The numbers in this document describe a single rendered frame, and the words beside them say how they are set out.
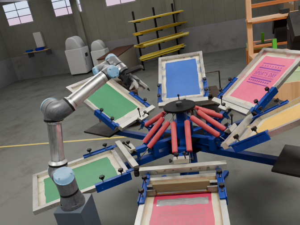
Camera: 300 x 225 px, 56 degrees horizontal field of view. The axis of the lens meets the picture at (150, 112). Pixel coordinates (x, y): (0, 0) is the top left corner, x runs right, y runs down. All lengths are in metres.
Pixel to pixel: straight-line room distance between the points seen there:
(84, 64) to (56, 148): 10.43
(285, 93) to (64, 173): 4.16
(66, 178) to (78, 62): 10.65
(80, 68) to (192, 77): 9.07
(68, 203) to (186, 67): 2.46
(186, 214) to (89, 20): 11.35
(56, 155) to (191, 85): 2.12
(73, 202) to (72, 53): 10.70
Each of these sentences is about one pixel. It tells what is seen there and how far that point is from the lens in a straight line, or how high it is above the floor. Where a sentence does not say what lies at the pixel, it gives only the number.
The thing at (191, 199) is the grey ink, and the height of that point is 0.96.
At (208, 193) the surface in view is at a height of 0.96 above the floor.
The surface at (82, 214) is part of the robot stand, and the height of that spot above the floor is 1.18.
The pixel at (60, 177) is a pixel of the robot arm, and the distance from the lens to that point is 1.74.
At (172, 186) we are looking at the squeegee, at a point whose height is 1.03.
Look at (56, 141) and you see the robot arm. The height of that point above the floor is 1.59.
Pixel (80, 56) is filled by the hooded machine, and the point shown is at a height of 0.78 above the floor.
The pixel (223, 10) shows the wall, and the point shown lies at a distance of 11.78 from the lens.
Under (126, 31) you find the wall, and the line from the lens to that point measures 12.25.
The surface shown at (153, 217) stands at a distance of 1.96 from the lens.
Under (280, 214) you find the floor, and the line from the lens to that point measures 3.37.
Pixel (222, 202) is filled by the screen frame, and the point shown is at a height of 0.99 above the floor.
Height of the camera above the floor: 2.25
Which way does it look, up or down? 21 degrees down
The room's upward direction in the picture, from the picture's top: 11 degrees counter-clockwise
